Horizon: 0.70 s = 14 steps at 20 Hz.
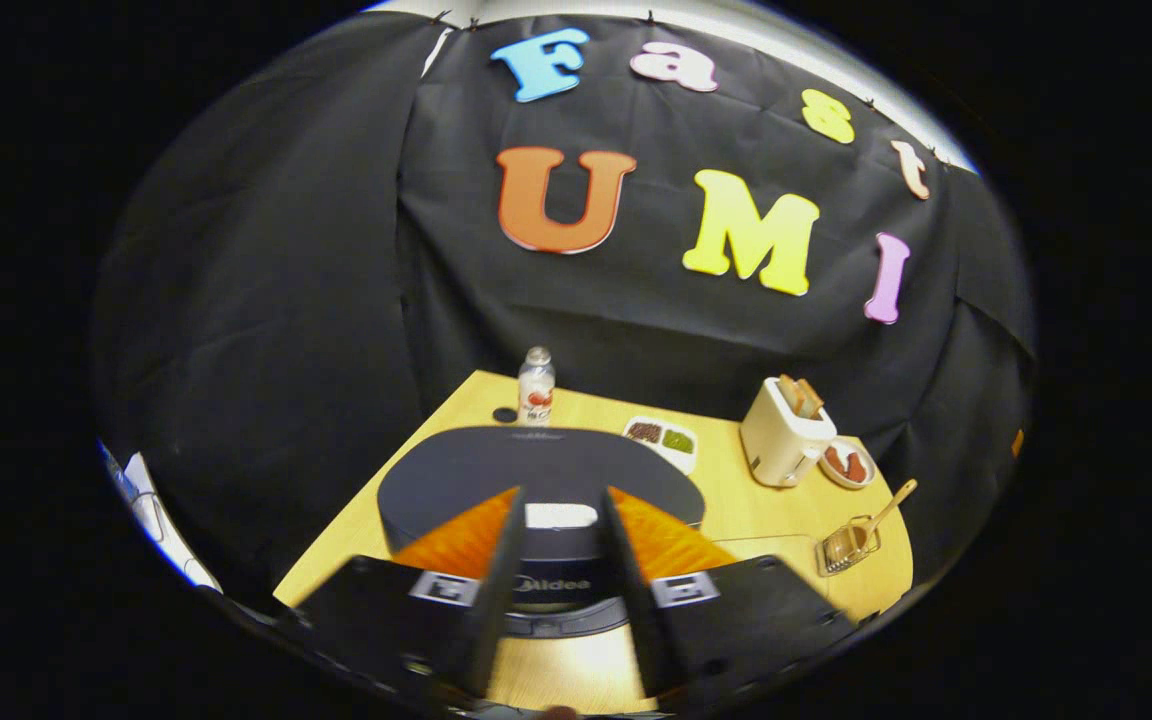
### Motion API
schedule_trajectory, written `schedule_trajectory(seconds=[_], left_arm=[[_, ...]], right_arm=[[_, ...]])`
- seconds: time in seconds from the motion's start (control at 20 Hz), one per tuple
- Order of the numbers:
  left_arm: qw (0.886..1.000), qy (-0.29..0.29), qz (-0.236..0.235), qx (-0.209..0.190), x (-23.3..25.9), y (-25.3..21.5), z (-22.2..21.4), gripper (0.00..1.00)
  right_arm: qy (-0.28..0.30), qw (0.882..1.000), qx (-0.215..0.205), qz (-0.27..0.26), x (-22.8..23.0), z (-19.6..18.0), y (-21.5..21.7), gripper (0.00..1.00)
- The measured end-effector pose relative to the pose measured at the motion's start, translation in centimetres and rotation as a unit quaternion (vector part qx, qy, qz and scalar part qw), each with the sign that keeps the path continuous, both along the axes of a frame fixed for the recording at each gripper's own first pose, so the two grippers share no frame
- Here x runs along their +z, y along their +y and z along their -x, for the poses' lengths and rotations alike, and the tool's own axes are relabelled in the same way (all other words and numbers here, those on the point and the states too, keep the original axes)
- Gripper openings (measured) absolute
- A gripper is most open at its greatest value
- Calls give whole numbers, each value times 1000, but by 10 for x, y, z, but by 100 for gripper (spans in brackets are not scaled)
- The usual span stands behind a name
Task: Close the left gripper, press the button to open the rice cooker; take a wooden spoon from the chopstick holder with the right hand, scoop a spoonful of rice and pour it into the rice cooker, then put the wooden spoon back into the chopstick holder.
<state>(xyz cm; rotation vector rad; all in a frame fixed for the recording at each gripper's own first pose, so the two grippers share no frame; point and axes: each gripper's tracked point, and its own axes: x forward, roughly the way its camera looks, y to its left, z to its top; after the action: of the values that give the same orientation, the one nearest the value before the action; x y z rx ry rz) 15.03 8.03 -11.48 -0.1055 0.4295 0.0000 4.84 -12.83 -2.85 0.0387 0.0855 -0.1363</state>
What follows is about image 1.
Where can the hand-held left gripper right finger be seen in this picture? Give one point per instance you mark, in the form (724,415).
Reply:
(636,600)

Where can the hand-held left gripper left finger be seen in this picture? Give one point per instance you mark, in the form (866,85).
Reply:
(496,590)

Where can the black rice cooker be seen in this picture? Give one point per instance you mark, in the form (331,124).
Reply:
(536,465)

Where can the clear box of white rice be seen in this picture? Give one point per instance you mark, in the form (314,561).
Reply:
(786,560)

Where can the wooden spoon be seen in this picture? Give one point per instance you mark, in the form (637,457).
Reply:
(891,503)

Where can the white divided dish of beans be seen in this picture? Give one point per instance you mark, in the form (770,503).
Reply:
(661,440)

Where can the black bottle cap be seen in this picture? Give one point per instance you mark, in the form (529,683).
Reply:
(505,414)

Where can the small clear bottle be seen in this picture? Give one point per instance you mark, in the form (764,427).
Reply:
(536,395)

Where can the white toaster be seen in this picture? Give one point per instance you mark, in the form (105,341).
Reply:
(776,445)

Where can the small plate of red food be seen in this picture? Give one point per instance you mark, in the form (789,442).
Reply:
(848,465)

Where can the toast slice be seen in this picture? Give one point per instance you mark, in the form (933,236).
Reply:
(792,397)
(812,400)

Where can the black backdrop cloth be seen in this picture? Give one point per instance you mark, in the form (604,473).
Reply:
(266,300)

